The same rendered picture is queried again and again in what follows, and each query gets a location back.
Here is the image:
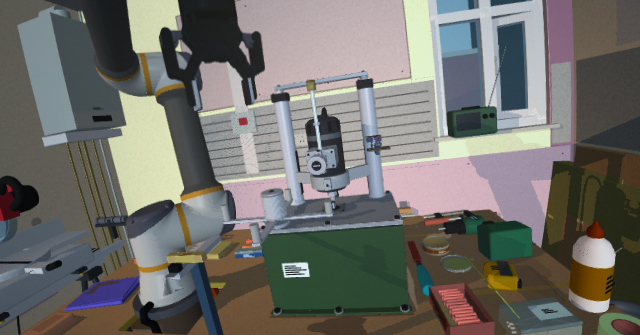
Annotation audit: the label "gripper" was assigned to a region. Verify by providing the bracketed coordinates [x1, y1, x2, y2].
[158, 0, 267, 109]

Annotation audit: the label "white depth rod brass top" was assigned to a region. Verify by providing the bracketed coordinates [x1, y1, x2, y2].
[305, 79, 327, 150]

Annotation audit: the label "grey router column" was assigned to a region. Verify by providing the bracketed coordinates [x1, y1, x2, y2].
[355, 77, 387, 200]
[270, 91, 307, 207]

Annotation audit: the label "grey router top crossbar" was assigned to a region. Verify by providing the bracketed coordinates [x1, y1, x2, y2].
[274, 70, 370, 92]

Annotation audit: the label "black router motor carriage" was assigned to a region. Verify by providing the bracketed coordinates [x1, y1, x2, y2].
[293, 106, 372, 199]

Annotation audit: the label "grey cylindrical turret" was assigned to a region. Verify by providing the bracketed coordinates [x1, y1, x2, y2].
[260, 187, 288, 222]

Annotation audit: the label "grey setting bar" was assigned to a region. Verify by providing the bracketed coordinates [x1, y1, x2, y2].
[221, 212, 335, 227]

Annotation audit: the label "small rod lock lever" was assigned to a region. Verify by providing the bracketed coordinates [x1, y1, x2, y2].
[365, 134, 392, 153]

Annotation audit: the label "blue clamp bar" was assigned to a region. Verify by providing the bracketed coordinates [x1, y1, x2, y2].
[190, 261, 225, 335]

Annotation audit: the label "green router base box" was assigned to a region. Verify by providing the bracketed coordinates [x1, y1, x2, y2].
[260, 222, 412, 318]

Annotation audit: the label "thin green rod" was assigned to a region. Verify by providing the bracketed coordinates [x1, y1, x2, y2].
[468, 261, 522, 322]

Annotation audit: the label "pink notice board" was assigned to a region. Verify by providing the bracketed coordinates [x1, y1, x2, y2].
[174, 0, 412, 112]

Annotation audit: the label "yellow flat block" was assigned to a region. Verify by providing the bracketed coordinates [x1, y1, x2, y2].
[206, 239, 241, 262]

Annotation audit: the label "small blue box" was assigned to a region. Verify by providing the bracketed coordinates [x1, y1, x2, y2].
[234, 246, 265, 260]

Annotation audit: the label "yellow wooden block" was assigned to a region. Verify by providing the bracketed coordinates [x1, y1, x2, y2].
[166, 250, 208, 265]

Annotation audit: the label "purple flat tray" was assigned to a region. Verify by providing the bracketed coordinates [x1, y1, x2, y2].
[63, 275, 142, 313]

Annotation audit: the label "grey mitre saw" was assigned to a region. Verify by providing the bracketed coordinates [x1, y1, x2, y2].
[0, 174, 127, 326]

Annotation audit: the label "green radio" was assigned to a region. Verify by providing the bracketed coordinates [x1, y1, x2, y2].
[445, 105, 499, 139]

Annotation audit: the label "white framed window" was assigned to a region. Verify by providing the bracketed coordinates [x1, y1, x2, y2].
[424, 0, 562, 142]

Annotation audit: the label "orange screwdriver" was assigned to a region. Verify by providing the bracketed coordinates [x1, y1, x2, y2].
[423, 209, 467, 227]

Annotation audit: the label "round orange tin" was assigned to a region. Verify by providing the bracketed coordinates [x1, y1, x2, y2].
[421, 234, 452, 257]

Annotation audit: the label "red teal chisel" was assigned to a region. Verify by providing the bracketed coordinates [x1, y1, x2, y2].
[406, 239, 436, 298]

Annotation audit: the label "green power drill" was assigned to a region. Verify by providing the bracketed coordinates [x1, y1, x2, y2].
[441, 213, 487, 237]

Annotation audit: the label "brown brick block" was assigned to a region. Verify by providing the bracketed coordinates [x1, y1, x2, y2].
[21, 310, 85, 335]

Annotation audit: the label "red box of sticks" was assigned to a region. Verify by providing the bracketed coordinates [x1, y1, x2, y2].
[428, 281, 497, 335]

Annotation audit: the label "yellow tape measure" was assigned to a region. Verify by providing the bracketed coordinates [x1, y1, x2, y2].
[481, 260, 524, 293]

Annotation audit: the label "brown shelf unit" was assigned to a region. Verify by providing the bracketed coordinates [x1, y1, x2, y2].
[569, 0, 640, 176]

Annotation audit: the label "dark green cabinet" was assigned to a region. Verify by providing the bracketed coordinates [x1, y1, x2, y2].
[541, 159, 640, 307]

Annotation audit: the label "grey flat box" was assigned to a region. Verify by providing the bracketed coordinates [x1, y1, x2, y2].
[497, 296, 585, 335]

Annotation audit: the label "white glue bottle orange cap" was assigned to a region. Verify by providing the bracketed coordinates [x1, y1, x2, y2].
[567, 220, 618, 315]

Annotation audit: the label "green tape roll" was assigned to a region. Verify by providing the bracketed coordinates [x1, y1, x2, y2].
[596, 311, 640, 335]

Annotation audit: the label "white switch red button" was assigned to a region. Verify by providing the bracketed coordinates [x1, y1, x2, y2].
[229, 108, 259, 137]

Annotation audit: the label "grey wall boiler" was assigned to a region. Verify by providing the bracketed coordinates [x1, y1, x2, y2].
[16, 5, 127, 148]

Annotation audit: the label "yellow wall pipes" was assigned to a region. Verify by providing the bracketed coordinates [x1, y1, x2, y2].
[63, 138, 128, 277]

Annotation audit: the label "black knurled handle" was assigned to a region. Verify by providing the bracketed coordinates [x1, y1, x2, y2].
[94, 214, 130, 229]

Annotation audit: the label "grey slatted wall panel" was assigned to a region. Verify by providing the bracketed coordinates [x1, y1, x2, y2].
[198, 79, 441, 182]

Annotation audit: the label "grey router base plate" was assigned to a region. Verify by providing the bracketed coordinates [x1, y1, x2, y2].
[258, 191, 404, 235]

